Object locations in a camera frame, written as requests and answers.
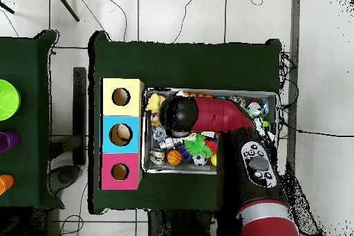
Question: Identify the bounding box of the yellow plush duck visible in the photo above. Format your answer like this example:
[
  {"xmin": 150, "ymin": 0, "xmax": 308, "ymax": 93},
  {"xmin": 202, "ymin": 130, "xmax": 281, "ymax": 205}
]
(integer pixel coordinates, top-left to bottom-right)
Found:
[{"xmin": 145, "ymin": 93, "xmax": 166, "ymax": 114}]

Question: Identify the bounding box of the lime green bowl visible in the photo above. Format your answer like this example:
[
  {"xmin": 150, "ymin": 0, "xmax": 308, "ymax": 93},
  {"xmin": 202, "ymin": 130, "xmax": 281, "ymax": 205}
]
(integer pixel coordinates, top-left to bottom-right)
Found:
[{"xmin": 0, "ymin": 79, "xmax": 21, "ymax": 122}]

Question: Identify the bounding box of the black tripod leg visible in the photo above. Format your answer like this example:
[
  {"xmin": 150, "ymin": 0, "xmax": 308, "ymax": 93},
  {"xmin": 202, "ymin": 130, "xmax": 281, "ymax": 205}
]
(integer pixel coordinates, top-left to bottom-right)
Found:
[
  {"xmin": 50, "ymin": 0, "xmax": 80, "ymax": 23},
  {"xmin": 0, "ymin": 1, "xmax": 15, "ymax": 15}
]

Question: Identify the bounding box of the wooden box with three holes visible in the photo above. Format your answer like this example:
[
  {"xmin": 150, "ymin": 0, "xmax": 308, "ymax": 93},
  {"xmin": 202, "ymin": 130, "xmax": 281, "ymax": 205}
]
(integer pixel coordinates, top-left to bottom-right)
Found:
[{"xmin": 98, "ymin": 77, "xmax": 145, "ymax": 191}]

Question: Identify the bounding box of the small soccer ball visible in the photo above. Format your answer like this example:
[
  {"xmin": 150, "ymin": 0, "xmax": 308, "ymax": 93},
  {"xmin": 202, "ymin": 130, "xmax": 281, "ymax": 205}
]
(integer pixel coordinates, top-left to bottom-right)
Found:
[{"xmin": 192, "ymin": 154, "xmax": 209, "ymax": 167}]

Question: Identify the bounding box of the orange basketball toy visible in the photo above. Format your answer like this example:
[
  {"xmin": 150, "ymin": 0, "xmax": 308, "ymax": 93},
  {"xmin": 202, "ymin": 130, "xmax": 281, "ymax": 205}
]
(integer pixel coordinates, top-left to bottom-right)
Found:
[{"xmin": 166, "ymin": 149, "xmax": 184, "ymax": 167}]

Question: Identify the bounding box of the purple cup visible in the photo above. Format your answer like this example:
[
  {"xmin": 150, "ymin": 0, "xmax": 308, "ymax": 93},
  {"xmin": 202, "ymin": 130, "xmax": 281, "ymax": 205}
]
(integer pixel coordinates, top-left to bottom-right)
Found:
[{"xmin": 0, "ymin": 131, "xmax": 21, "ymax": 153}]

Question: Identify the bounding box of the orange toy brick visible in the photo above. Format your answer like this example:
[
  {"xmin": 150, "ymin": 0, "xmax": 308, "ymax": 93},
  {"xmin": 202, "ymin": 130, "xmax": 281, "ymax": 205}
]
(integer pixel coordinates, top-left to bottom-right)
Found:
[{"xmin": 182, "ymin": 91, "xmax": 214, "ymax": 99}]

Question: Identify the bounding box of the orange cup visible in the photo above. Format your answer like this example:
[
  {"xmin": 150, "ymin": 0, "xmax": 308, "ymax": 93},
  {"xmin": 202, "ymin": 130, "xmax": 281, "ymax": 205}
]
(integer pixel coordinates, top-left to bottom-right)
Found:
[{"xmin": 0, "ymin": 174, "xmax": 15, "ymax": 196}]

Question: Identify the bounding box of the black upright panel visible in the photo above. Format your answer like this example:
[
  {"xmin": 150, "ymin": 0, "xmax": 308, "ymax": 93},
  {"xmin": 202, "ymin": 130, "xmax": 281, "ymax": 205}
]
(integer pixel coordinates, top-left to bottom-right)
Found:
[{"xmin": 72, "ymin": 66, "xmax": 87, "ymax": 166}]

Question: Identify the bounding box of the grey rounded stand base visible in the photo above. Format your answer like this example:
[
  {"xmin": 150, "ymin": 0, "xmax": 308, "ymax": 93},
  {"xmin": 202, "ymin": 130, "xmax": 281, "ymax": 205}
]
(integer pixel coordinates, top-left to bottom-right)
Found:
[{"xmin": 48, "ymin": 165, "xmax": 82, "ymax": 195}]

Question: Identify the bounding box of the dark green side table cloth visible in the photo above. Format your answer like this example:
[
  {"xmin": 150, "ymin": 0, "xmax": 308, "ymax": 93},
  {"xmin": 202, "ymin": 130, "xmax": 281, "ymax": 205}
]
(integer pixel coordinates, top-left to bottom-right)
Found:
[{"xmin": 0, "ymin": 30, "xmax": 65, "ymax": 210}]

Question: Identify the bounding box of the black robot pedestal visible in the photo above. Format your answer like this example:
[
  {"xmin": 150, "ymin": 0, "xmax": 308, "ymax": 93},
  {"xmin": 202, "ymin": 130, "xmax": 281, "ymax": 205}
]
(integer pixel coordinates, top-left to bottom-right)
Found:
[{"xmin": 147, "ymin": 209, "xmax": 219, "ymax": 236}]

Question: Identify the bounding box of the green spiky ball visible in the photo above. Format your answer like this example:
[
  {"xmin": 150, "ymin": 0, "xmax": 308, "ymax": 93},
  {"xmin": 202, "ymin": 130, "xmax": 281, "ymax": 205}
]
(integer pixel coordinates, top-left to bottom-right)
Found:
[{"xmin": 183, "ymin": 133, "xmax": 213, "ymax": 158}]

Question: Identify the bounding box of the shallow mesh bin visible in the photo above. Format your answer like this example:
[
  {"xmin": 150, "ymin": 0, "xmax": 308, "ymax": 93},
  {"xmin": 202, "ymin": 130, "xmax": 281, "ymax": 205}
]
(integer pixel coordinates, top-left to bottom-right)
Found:
[{"xmin": 140, "ymin": 87, "xmax": 279, "ymax": 176}]

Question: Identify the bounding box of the thin black floor cable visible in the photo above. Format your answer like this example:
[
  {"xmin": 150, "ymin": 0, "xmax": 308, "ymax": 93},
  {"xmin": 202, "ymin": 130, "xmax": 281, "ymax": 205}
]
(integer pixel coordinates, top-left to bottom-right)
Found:
[{"xmin": 279, "ymin": 125, "xmax": 354, "ymax": 138}]

